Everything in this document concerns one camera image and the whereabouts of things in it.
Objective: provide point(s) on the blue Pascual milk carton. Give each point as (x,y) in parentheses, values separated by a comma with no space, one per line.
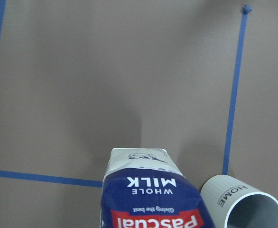
(143,188)

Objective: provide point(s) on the white mug with handle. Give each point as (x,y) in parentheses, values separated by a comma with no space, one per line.
(232,203)

